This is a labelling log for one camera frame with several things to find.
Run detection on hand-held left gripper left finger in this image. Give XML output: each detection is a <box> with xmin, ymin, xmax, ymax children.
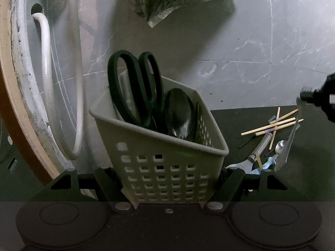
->
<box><xmin>35</xmin><ymin>167</ymin><xmax>135</xmax><ymax>212</ymax></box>

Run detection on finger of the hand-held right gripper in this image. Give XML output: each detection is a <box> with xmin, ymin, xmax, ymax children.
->
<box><xmin>300</xmin><ymin>73</ymin><xmax>335</xmax><ymax>123</ymax></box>

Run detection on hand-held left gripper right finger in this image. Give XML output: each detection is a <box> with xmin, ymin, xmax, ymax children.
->
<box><xmin>203</xmin><ymin>168</ymin><xmax>312</xmax><ymax>211</ymax></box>

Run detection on metal-handled kitchen tool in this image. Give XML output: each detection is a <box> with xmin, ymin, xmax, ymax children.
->
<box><xmin>225</xmin><ymin>133</ymin><xmax>273</xmax><ymax>170</ymax></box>

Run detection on silver fork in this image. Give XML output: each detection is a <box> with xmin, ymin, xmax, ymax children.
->
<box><xmin>275</xmin><ymin>101</ymin><xmax>300</xmax><ymax>172</ymax></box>

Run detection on white perforated utensil basket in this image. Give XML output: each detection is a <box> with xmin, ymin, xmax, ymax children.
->
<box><xmin>89</xmin><ymin>75</ymin><xmax>229</xmax><ymax>206</ymax></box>

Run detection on silver spoon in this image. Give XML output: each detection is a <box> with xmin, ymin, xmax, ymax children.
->
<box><xmin>275</xmin><ymin>140</ymin><xmax>287</xmax><ymax>155</ymax></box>
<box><xmin>164</xmin><ymin>88</ymin><xmax>196</xmax><ymax>140</ymax></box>

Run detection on black-handled scissors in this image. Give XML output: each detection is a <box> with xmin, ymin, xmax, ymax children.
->
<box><xmin>107</xmin><ymin>50</ymin><xmax>165</xmax><ymax>132</ymax></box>

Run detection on grey panel door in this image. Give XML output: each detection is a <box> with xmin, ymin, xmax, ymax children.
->
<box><xmin>0</xmin><ymin>120</ymin><xmax>45</xmax><ymax>202</ymax></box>

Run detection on brown wooden door frame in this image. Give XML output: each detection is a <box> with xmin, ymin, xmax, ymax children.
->
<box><xmin>0</xmin><ymin>0</ymin><xmax>66</xmax><ymax>189</ymax></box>

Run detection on white hose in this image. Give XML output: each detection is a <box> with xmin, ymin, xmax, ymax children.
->
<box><xmin>31</xmin><ymin>0</ymin><xmax>84</xmax><ymax>160</ymax></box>

